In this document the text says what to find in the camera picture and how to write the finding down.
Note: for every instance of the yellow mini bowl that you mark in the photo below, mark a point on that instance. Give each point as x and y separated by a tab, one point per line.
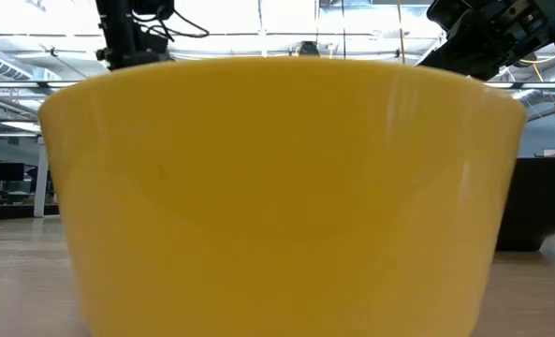
277	196

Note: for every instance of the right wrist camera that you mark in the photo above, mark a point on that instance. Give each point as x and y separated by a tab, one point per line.
448	16

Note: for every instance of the floral patterned mini bowl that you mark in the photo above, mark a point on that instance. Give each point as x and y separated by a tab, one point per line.
539	201

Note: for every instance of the black aluminium table frame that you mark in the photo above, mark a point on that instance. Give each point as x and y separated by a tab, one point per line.
5	211

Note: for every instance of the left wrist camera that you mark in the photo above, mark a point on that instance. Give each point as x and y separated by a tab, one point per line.
153	7

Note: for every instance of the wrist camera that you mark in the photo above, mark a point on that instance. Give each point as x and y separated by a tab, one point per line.
153	7
448	16

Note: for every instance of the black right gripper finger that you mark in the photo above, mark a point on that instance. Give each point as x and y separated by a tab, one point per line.
459	61

